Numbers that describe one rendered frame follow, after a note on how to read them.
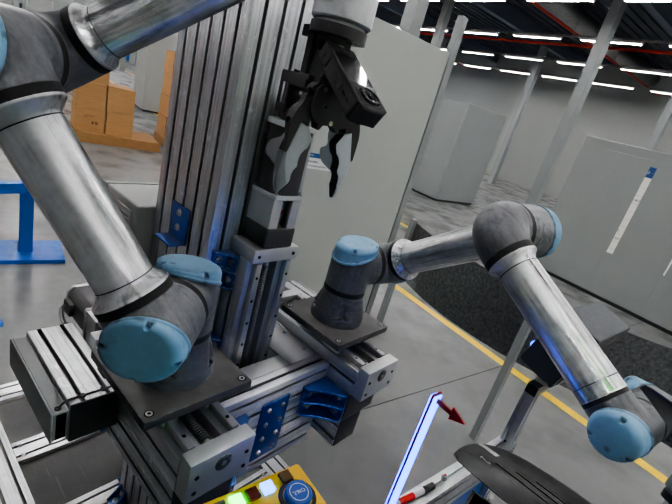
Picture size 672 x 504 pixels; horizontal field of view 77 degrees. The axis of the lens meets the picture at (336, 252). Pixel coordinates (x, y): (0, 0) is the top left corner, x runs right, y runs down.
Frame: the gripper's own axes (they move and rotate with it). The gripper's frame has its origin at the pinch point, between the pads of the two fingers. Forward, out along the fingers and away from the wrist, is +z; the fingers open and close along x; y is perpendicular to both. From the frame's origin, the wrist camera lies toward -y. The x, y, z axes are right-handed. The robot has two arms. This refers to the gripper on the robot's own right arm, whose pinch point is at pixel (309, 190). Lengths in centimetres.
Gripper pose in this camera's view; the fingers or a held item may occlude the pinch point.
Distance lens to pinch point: 57.6
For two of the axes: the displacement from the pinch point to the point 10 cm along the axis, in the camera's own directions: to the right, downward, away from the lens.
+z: -2.6, 9.1, 3.3
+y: -6.0, -4.2, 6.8
